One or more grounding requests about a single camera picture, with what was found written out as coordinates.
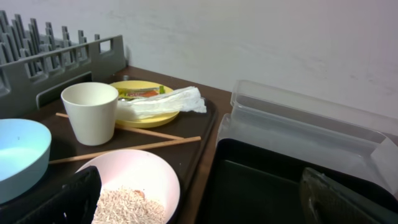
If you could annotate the pile of rice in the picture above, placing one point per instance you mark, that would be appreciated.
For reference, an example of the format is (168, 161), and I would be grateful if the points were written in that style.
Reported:
(127, 206)

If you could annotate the light blue bowl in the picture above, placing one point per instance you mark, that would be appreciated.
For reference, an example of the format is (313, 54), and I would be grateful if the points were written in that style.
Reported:
(25, 150)

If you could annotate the grey dish rack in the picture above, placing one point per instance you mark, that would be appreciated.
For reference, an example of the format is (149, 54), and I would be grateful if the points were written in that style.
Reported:
(35, 67)

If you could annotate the white paper napkin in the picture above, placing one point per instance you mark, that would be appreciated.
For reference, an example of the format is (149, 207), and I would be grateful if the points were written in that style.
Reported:
(181, 100)

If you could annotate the dark brown serving tray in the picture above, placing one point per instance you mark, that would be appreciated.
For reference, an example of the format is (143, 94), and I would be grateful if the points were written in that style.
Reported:
(183, 158)

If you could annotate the clear plastic bin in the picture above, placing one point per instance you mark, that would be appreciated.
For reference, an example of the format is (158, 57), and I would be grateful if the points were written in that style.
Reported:
(339, 137)

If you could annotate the wooden chopstick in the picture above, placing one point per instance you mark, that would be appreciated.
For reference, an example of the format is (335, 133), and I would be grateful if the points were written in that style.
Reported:
(146, 132)
(141, 147)

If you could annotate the pink bowl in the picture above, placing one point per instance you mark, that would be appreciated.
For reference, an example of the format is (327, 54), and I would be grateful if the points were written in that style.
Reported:
(139, 170)

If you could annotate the lower wooden chopstick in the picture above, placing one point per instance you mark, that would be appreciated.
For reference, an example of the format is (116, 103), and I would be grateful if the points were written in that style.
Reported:
(141, 147)

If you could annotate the cream plastic cup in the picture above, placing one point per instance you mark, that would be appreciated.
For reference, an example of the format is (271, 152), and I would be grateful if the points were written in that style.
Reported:
(91, 108)

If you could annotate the yellow plate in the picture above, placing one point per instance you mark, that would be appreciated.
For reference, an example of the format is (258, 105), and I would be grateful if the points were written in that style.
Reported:
(151, 122)

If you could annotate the upper wooden chopstick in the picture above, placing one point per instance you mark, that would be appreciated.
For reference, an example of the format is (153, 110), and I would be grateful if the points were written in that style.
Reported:
(146, 132)

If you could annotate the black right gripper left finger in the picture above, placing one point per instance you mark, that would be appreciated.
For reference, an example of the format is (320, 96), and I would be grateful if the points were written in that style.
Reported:
(74, 201)

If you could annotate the black waste tray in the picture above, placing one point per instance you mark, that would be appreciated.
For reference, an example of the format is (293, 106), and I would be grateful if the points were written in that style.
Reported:
(249, 184)

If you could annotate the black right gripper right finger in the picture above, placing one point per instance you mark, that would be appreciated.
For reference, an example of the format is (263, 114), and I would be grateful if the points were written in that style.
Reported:
(326, 201)

